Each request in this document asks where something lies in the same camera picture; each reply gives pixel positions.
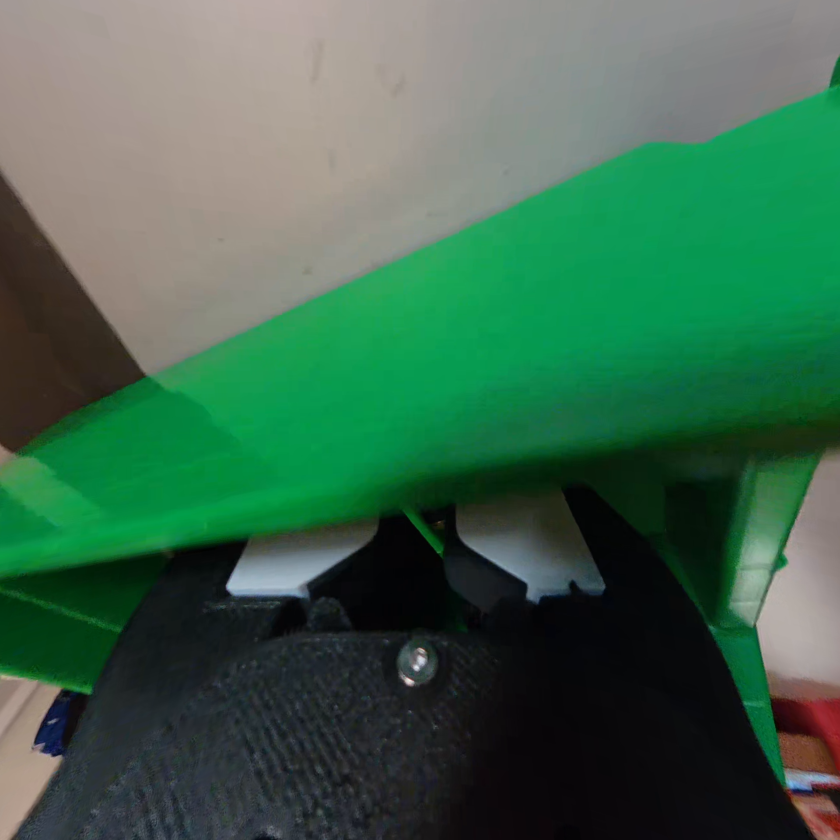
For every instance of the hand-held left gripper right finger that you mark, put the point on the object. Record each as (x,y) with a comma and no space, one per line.
(531,538)

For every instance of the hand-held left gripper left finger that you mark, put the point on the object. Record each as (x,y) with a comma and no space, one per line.
(289,558)

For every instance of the green plastic bin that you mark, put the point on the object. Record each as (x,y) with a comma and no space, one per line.
(525,328)

